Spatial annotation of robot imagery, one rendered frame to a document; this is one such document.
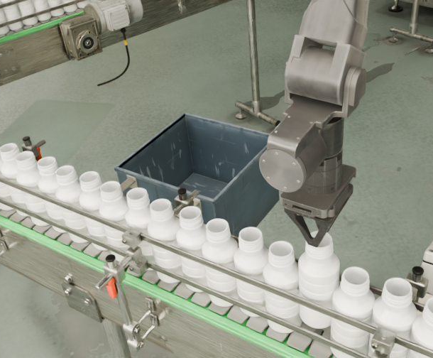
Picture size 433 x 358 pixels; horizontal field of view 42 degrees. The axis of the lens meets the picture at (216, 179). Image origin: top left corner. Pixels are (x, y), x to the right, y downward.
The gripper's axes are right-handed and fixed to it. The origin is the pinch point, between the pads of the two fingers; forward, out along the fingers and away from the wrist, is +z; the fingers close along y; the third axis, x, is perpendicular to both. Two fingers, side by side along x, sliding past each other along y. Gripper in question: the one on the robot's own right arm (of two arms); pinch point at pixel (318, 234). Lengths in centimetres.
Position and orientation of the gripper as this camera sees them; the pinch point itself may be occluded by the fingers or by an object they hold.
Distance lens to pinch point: 80.5
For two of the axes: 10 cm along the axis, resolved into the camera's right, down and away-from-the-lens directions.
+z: 1.0, 8.0, 5.9
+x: 8.3, 2.6, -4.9
